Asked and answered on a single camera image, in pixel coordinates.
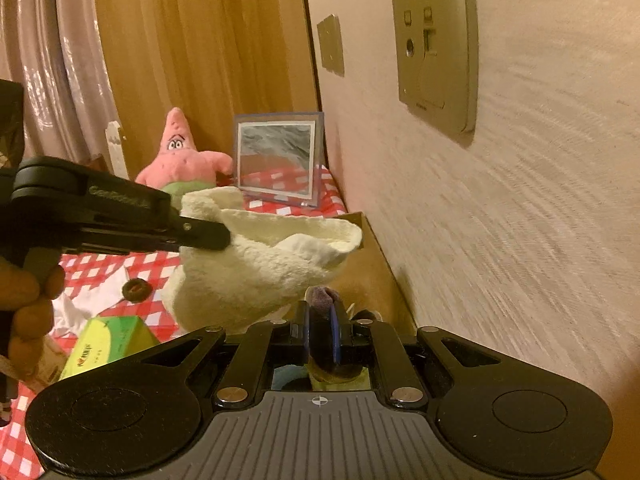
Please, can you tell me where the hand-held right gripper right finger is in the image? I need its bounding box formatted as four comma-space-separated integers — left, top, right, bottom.
330, 301, 502, 408

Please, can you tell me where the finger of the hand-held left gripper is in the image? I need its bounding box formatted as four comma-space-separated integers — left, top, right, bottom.
11, 156, 183, 222
59, 216, 232, 257

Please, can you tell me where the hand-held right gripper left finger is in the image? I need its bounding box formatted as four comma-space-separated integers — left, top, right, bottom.
131, 301, 311, 408

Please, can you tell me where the dark grey cloth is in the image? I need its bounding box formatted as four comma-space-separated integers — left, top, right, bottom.
306, 285, 363, 383

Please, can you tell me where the cream fluffy towel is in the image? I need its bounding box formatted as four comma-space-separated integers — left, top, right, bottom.
162, 186, 363, 333

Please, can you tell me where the brown cardboard box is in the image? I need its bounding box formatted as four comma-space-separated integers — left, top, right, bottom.
280, 211, 418, 341

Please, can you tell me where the person's left hand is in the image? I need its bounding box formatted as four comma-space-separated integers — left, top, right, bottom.
0, 257, 66, 376

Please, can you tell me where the pink starfish plush toy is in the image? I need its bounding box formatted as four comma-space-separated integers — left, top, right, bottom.
135, 106, 235, 196

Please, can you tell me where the red checkered tablecloth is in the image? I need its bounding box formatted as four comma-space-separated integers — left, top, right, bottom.
0, 164, 348, 480

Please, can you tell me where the sheer curtain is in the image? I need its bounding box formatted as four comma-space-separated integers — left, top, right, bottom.
0, 0, 121, 171

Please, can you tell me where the white cloth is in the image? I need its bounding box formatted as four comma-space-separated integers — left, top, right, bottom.
50, 264, 132, 338

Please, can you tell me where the green tissue pack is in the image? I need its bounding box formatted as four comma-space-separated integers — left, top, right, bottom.
59, 316, 162, 382

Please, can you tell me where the wooden panel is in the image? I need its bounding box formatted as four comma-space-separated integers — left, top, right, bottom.
92, 0, 321, 196

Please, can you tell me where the dark round ring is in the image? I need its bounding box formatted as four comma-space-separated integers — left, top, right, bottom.
121, 279, 152, 304

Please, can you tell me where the clear picture frame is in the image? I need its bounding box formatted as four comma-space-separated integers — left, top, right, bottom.
232, 110, 326, 209

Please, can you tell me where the beige wall switch plate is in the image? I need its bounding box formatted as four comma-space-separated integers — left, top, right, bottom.
316, 14, 346, 77

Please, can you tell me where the beige wall socket plate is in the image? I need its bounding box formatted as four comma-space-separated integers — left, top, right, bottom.
390, 0, 480, 136

